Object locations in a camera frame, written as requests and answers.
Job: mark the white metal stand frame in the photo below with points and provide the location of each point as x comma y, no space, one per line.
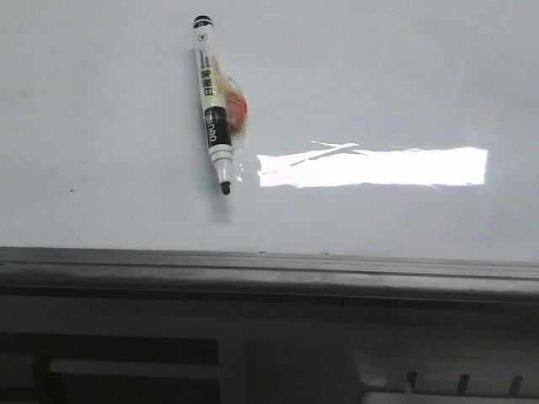
213,350

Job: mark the black and white whiteboard marker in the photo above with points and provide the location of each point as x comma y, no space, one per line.
213,86

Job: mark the grey aluminium marker tray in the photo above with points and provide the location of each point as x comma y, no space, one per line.
265,277

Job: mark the white whiteboard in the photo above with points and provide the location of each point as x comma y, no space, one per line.
401,129

